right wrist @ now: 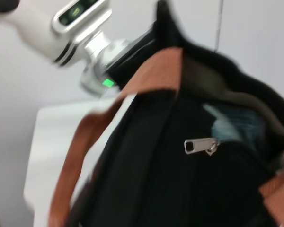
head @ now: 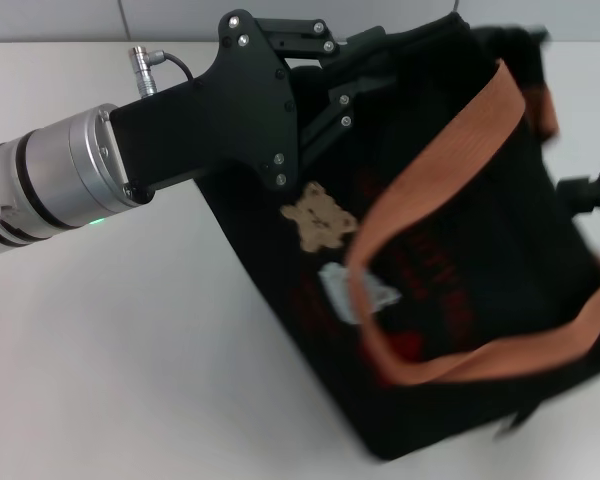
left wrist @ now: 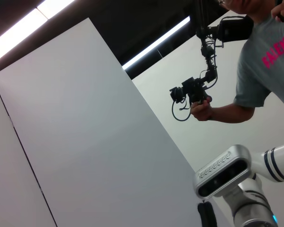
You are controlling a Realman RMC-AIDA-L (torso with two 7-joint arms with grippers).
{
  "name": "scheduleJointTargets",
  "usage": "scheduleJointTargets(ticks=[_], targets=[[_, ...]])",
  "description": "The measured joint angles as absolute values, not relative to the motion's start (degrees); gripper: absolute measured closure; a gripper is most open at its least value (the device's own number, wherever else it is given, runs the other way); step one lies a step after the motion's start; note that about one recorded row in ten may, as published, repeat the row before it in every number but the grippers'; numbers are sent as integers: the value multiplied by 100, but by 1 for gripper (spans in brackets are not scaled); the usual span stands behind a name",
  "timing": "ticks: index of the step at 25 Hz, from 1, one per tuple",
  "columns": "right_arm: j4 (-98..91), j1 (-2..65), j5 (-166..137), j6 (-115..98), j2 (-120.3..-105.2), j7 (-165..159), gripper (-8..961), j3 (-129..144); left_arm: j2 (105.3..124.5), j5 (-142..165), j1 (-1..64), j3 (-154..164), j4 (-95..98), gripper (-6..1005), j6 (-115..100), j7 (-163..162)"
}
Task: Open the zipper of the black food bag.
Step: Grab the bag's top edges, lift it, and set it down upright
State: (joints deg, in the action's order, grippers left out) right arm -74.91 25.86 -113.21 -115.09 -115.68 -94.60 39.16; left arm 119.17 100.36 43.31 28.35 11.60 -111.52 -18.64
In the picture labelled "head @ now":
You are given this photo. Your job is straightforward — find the black food bag orange handles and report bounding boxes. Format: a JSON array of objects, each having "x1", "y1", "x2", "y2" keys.
[{"x1": 194, "y1": 12, "x2": 600, "y2": 461}]

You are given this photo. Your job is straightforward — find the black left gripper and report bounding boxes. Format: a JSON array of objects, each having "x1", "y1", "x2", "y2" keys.
[{"x1": 108, "y1": 12, "x2": 396, "y2": 204}]

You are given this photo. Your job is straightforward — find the grey cable with metal connector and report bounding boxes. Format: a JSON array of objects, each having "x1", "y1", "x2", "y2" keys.
[{"x1": 127, "y1": 45, "x2": 196, "y2": 96}]

